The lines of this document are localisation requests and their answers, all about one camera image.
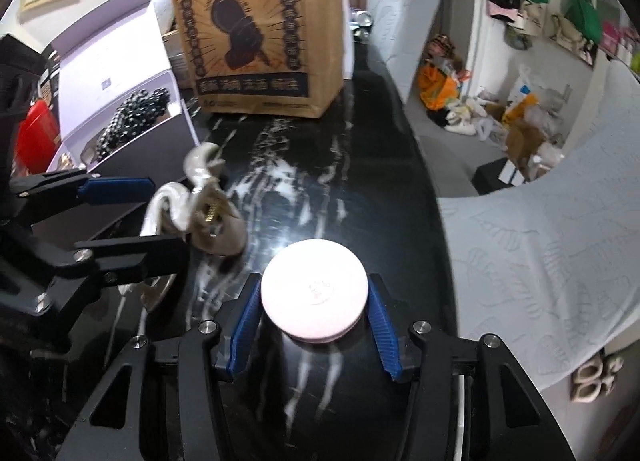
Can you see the brown printed paper bag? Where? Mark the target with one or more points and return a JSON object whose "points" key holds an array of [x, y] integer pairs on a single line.
{"points": [[280, 41]]}

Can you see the clear plastic wrap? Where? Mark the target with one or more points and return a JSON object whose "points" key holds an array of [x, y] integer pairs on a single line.
{"points": [[172, 203]]}

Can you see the black printed packaging box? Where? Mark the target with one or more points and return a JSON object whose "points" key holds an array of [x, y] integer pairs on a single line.
{"points": [[50, 78]]}

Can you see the cardboard box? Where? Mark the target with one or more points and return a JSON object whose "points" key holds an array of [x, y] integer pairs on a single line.
{"points": [[525, 141]]}

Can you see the metal bowl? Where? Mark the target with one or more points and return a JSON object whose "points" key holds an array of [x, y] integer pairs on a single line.
{"points": [[362, 23]]}

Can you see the lavender gift box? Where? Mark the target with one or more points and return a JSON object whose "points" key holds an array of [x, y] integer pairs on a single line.
{"points": [[110, 51]]}

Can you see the orange plastic bag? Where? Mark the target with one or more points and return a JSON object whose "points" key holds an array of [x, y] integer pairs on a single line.
{"points": [[437, 88]]}

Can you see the pink and black hanging bag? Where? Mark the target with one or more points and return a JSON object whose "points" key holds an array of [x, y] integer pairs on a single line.
{"points": [[502, 8]]}

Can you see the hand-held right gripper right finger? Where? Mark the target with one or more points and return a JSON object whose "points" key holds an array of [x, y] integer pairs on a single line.
{"points": [[385, 341]]}

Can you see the red canister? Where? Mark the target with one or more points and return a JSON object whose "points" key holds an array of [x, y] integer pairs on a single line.
{"points": [[37, 141]]}

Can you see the beige slipper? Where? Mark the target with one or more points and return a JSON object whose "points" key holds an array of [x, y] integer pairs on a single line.
{"points": [[612, 368], [587, 383]]}

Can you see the black box with white stripes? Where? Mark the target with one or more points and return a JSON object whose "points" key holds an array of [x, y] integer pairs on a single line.
{"points": [[492, 178]]}

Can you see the pink round compact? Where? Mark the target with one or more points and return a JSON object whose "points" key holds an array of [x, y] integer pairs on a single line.
{"points": [[315, 291]]}

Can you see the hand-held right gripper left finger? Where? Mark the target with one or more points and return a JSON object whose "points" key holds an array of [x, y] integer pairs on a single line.
{"points": [[245, 336]]}

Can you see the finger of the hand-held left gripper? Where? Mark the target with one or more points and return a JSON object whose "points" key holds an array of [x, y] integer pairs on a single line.
{"points": [[135, 248], [120, 188]]}

